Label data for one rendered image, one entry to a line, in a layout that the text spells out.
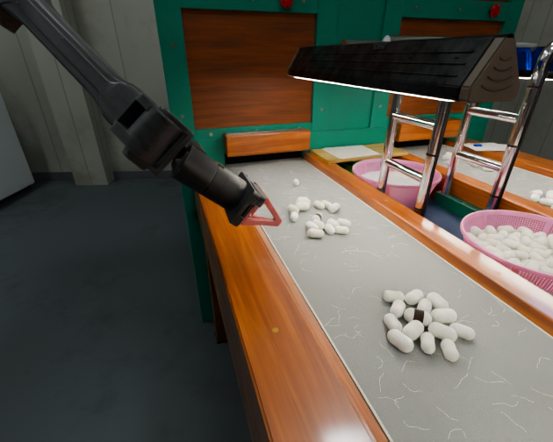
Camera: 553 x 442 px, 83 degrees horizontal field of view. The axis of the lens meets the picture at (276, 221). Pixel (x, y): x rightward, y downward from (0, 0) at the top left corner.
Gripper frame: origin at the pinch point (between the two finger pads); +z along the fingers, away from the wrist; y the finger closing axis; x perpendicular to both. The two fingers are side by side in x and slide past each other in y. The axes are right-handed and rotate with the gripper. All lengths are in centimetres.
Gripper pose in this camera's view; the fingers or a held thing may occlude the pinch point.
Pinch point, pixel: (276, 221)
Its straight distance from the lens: 56.3
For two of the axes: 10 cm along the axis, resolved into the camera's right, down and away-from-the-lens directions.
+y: -2.9, -4.4, 8.5
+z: 7.3, 4.6, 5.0
